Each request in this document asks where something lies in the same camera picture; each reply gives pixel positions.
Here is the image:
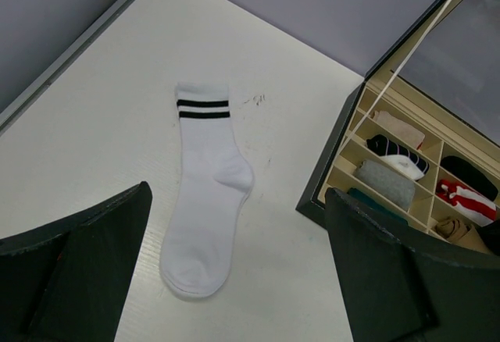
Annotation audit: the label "white sock black stripes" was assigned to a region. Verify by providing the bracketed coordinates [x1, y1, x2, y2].
[159, 83, 254, 299]

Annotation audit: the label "brown ribbed sock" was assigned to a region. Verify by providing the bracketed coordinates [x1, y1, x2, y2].
[434, 217, 494, 255]

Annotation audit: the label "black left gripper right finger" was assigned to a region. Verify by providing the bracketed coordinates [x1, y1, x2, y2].
[325, 188, 499, 341]

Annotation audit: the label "aluminium table frame rail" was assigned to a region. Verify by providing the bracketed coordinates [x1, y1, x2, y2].
[1, 0, 136, 134]

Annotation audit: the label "red white striped sock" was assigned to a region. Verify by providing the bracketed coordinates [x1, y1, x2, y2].
[436, 180, 497, 227]

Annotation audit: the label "rolled teal sock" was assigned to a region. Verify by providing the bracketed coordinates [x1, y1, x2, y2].
[347, 187, 408, 226]

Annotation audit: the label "rolled beige sock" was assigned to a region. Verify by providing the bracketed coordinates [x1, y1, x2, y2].
[372, 111, 425, 149]

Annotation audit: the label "black compartment storage box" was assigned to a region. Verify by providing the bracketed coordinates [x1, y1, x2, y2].
[297, 0, 499, 255]

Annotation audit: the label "rolled black white sock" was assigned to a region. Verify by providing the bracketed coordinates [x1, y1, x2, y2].
[366, 134, 430, 181]

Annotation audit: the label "rolled grey sock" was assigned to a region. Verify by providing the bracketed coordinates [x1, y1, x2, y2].
[354, 159, 416, 210]

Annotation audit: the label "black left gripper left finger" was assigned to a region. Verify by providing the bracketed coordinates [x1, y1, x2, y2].
[1, 182, 152, 341]

